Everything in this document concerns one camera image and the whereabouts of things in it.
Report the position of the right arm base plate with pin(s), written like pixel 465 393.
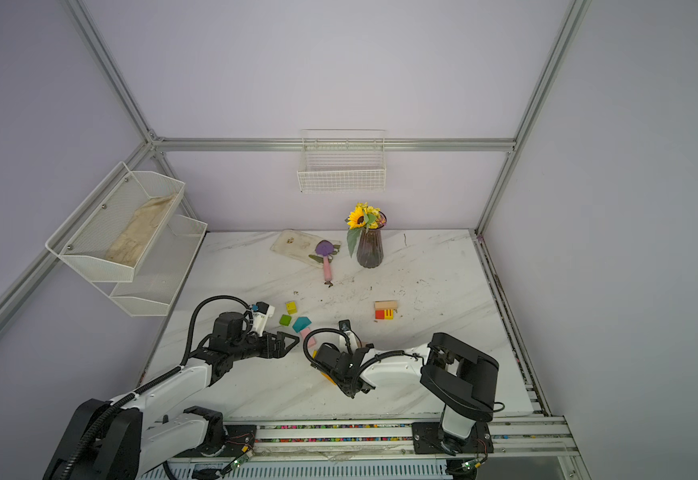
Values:
pixel 431 438

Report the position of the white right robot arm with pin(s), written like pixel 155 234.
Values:
pixel 462 377

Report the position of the white mesh upper shelf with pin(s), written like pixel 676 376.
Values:
pixel 84 238

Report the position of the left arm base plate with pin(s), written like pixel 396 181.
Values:
pixel 228 440

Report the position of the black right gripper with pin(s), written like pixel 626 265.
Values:
pixel 364 347

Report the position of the teal wedge block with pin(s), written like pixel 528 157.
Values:
pixel 301 323

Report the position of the white mesh shelf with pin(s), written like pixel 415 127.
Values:
pixel 84 238
pixel 159 280

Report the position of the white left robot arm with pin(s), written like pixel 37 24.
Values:
pixel 128 436

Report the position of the purple glass vase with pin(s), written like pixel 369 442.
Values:
pixel 369 251

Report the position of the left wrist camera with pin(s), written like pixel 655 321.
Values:
pixel 261 313

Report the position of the natural wood block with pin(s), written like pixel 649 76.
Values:
pixel 386 305

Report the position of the white mesh lower shelf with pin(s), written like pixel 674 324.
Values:
pixel 159 280

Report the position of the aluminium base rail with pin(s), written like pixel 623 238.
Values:
pixel 535 447

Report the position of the yellow cube block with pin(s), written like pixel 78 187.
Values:
pixel 291 307

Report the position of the yellow sunflower bouquet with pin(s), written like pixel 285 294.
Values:
pixel 363 218

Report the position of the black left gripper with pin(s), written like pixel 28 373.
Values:
pixel 268 351

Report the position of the white wire wall basket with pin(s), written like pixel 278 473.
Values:
pixel 342 161

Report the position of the pink rectangular block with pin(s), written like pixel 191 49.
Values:
pixel 307 333

